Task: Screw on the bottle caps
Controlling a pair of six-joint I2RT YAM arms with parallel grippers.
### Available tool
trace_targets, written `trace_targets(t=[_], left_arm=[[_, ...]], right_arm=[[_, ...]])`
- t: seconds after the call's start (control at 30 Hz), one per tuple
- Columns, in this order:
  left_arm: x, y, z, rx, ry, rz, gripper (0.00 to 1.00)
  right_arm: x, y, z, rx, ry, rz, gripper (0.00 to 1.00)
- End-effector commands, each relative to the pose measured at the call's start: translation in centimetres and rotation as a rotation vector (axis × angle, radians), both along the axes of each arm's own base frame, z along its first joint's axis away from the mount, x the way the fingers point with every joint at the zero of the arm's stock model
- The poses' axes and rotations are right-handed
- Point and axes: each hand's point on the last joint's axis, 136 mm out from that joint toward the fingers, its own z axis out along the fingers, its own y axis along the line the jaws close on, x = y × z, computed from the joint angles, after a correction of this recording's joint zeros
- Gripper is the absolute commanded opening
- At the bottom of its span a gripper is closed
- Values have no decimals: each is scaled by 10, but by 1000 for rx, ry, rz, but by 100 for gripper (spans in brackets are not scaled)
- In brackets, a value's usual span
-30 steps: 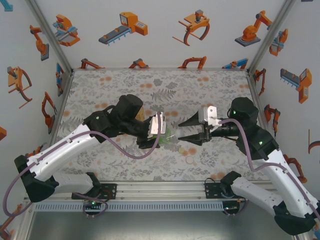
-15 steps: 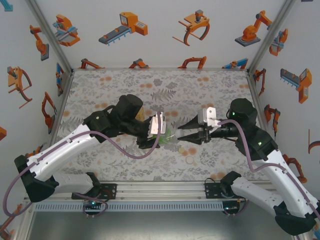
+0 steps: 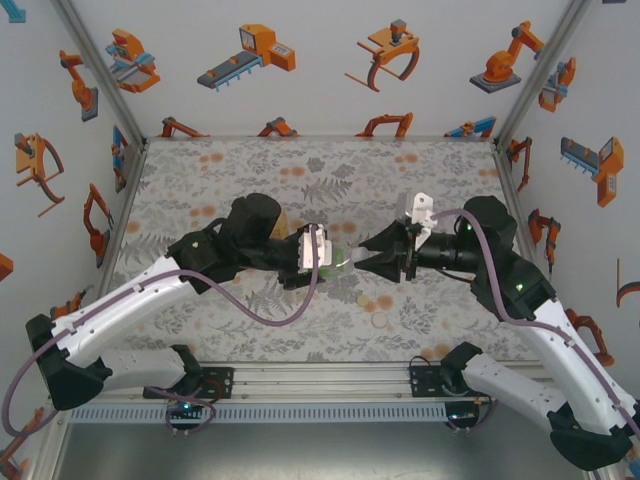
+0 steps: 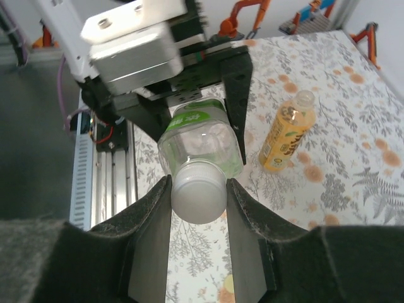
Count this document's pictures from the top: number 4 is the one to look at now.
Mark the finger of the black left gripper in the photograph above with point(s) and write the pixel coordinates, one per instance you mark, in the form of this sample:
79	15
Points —
151	120
236	82

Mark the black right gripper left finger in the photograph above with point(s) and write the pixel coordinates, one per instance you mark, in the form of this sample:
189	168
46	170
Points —
79	268

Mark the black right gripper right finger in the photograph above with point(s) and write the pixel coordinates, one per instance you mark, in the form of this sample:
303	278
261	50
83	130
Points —
315	268

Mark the yellow label tea bottle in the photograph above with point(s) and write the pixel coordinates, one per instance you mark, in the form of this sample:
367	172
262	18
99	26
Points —
284	139

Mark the white ribbed bottle cap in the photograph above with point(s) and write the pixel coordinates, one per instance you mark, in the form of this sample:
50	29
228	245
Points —
199	195

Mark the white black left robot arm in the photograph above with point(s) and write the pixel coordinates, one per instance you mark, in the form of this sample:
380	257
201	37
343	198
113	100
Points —
60	31

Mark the small left controller board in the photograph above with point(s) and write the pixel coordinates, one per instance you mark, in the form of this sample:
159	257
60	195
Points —
83	126

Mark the floral patterned table cover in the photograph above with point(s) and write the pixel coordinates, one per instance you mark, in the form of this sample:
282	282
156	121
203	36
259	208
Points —
331	158

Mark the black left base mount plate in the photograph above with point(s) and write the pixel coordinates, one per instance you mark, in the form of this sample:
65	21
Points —
116	135

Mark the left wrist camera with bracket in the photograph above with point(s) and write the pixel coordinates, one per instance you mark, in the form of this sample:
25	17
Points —
135	60

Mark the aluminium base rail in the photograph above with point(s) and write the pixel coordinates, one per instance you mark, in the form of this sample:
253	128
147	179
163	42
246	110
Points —
107	189

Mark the aluminium frame post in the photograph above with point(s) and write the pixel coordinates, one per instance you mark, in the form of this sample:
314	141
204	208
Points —
339	12

